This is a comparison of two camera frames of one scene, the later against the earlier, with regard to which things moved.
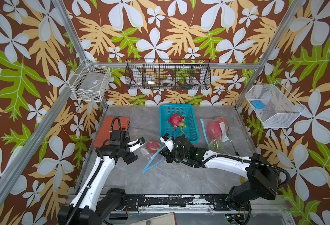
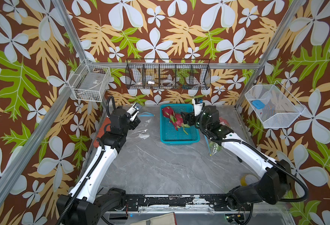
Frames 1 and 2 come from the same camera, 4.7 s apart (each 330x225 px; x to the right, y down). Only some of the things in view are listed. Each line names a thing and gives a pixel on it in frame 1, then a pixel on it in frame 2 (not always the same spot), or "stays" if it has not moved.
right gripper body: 170,155 → 194,119
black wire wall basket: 168,74 stays
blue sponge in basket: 258,104 stays
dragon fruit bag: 153,146 → 168,112
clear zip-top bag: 151,148 → 143,131
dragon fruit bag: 177,121 stays
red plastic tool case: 109,123 stays
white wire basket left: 91,83 stays
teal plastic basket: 178,120 stays
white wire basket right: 281,108 stays
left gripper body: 126,154 → 132,124
